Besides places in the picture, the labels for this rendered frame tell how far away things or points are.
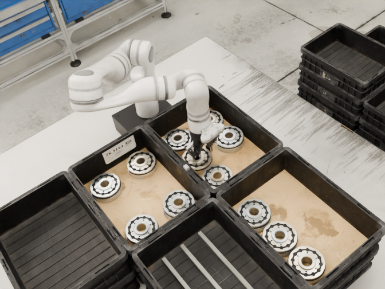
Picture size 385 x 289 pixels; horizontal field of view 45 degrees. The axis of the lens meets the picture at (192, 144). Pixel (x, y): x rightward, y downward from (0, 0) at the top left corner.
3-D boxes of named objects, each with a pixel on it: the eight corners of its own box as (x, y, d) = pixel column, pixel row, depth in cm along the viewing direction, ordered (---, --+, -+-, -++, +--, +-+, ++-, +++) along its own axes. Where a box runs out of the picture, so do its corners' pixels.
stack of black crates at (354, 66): (293, 110, 268) (298, 47, 234) (328, 85, 278) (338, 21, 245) (349, 149, 245) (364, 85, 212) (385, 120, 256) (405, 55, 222)
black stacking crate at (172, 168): (76, 190, 162) (66, 170, 153) (147, 146, 171) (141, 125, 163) (137, 272, 139) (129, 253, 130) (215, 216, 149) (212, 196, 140)
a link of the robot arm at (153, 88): (166, 109, 134) (165, 81, 130) (70, 117, 128) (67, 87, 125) (161, 98, 142) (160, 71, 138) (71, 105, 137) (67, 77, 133)
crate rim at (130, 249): (67, 172, 154) (65, 168, 153) (142, 128, 164) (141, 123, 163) (130, 257, 132) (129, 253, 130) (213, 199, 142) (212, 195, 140)
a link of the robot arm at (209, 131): (205, 145, 144) (203, 132, 140) (181, 127, 150) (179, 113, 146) (226, 129, 148) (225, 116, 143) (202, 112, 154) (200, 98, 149)
